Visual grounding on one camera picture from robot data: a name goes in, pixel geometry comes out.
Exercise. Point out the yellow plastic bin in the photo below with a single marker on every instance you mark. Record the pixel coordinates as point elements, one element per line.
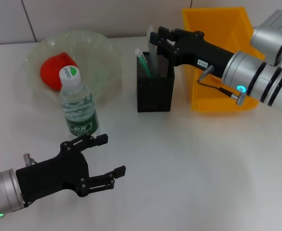
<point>227,24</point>

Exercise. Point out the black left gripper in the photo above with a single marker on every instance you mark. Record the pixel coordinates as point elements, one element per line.
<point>52,176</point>

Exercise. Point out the pale green glass fruit plate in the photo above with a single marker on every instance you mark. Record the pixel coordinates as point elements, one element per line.
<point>95,55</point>

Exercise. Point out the black mesh pen holder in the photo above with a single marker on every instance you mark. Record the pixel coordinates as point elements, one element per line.
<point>155,96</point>

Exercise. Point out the silver marker pen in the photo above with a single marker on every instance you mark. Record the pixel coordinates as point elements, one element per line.
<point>154,62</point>

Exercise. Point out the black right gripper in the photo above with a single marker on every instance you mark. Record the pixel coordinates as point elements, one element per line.
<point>203,53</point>

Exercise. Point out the right wrist camera housing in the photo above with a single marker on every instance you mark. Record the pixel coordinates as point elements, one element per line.
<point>273,33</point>

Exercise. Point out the red-orange orange fruit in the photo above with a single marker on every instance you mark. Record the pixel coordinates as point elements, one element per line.
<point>50,72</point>

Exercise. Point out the green pen with white cap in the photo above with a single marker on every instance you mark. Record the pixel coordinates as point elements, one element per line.
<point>144,63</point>

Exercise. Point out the clear green-label water bottle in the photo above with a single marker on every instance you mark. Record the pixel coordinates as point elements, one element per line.
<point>79,106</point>

